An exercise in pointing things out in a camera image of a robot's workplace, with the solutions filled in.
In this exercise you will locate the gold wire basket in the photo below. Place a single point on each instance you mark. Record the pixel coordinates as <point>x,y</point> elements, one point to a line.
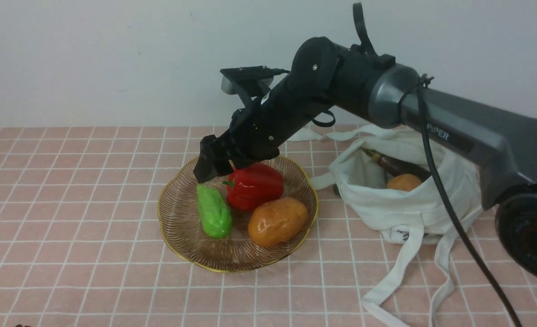
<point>182,231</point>

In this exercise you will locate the brown potato in basket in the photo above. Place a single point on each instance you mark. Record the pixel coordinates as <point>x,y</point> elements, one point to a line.
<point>277,221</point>

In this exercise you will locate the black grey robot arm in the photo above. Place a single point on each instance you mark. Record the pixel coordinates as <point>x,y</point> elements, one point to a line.
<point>324,74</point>

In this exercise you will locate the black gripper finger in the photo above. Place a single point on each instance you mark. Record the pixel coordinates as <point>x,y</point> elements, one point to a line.
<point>223,166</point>

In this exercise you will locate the white cloth bag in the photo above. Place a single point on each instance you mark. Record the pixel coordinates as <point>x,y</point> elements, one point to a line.
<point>408,218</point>

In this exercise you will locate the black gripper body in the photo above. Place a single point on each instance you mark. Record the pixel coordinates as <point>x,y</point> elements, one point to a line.
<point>257,132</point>

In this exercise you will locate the red bell pepper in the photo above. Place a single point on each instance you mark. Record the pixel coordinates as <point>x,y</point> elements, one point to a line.
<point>252,186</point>

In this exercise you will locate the purple eggplant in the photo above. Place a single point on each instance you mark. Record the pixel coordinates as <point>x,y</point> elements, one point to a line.
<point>396,167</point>

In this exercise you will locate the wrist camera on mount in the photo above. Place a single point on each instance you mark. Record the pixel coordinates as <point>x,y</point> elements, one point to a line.
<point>249,82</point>

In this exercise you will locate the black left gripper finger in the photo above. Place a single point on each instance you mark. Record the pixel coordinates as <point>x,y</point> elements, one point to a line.
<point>205,168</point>

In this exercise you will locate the orange vegetable in bag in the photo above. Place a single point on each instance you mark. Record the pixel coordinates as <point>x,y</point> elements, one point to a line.
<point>404,182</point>

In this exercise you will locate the green bitter gourd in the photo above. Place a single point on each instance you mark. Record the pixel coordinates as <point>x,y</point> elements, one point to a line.
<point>215,215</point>

